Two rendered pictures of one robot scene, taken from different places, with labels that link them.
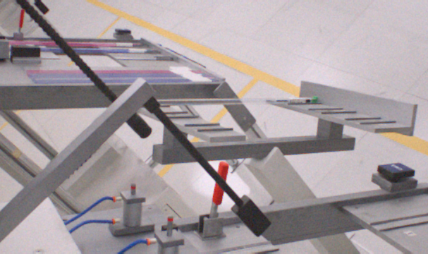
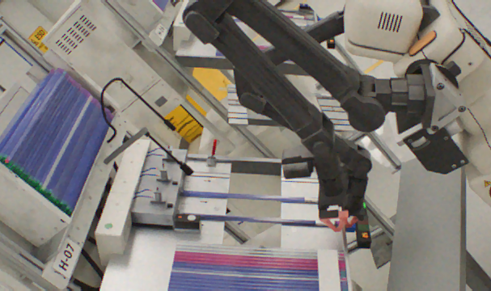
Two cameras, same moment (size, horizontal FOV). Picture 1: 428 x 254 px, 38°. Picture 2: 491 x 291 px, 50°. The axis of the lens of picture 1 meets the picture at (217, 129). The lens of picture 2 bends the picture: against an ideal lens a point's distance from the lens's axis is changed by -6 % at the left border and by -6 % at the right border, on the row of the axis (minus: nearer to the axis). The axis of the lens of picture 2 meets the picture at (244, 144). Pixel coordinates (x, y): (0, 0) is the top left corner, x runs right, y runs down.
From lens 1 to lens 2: 1.33 m
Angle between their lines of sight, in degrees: 33
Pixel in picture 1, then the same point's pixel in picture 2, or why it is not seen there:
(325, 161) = not seen: hidden behind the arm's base
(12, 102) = (201, 64)
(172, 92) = (287, 67)
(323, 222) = (272, 169)
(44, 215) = (143, 148)
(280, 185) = (293, 141)
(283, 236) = (251, 170)
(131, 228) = (167, 159)
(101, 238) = (157, 160)
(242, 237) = (222, 169)
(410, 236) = (290, 187)
